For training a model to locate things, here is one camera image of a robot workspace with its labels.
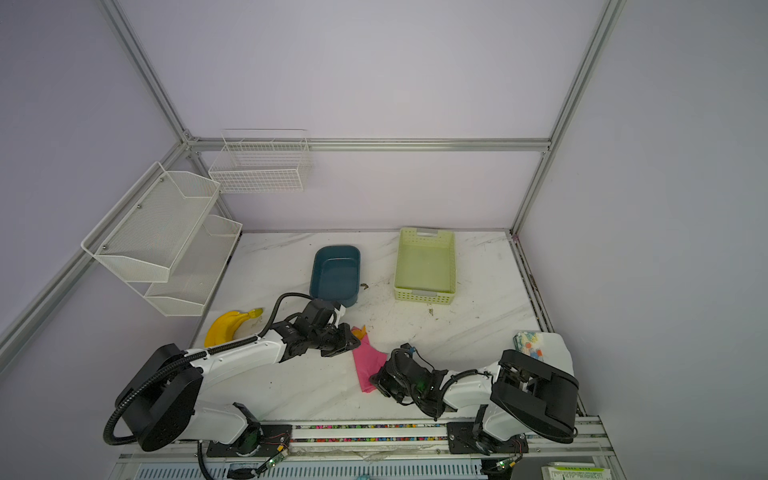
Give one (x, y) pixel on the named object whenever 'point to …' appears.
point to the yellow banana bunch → (223, 326)
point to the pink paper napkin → (368, 361)
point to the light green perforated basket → (426, 267)
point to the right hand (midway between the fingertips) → (364, 382)
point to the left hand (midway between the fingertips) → (359, 345)
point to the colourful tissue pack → (549, 347)
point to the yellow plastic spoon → (360, 333)
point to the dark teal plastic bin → (336, 274)
